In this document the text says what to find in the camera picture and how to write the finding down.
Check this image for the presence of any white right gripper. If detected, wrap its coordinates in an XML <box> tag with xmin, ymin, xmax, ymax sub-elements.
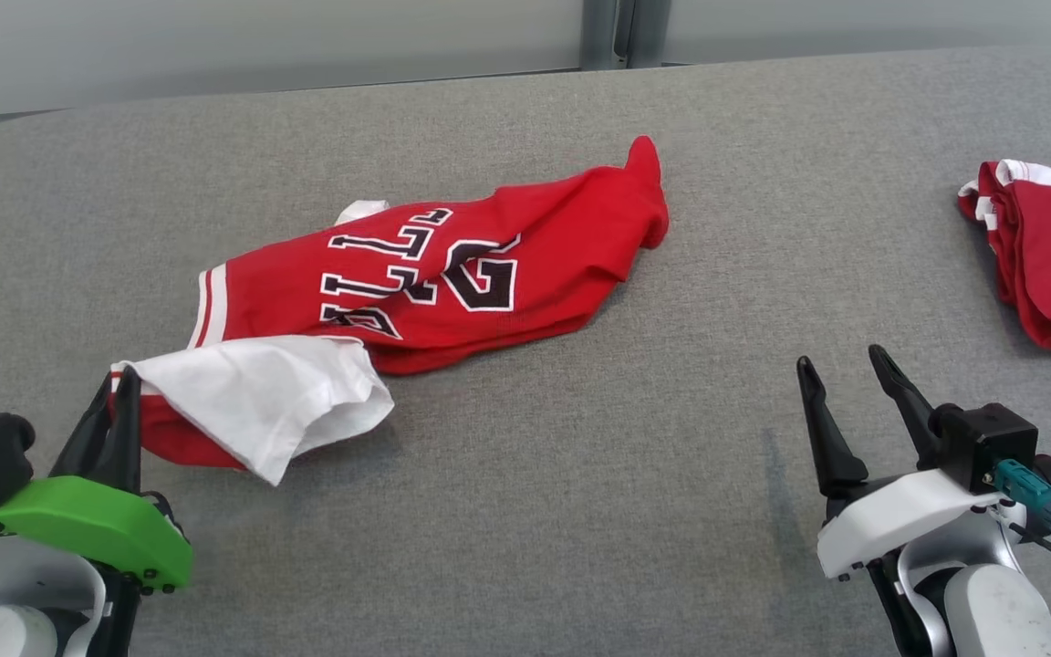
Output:
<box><xmin>796</xmin><ymin>344</ymin><xmax>1030</xmax><ymax>582</ymax></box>

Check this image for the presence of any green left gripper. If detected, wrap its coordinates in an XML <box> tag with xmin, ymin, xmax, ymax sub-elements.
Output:
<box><xmin>0</xmin><ymin>365</ymin><xmax>194</xmax><ymax>596</ymax></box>

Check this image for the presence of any red jersey with white sleeves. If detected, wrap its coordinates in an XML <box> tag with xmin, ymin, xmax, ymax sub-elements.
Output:
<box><xmin>109</xmin><ymin>135</ymin><xmax>671</xmax><ymax>487</ymax></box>

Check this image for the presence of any black cable with teal plug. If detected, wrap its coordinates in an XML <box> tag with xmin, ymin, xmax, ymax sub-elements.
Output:
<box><xmin>991</xmin><ymin>459</ymin><xmax>1051</xmax><ymax>585</ymax></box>

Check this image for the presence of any grey metal partition post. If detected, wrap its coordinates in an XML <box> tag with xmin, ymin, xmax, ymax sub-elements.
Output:
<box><xmin>580</xmin><ymin>0</ymin><xmax>625</xmax><ymax>72</ymax></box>
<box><xmin>626</xmin><ymin>0</ymin><xmax>672</xmax><ymax>69</ymax></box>

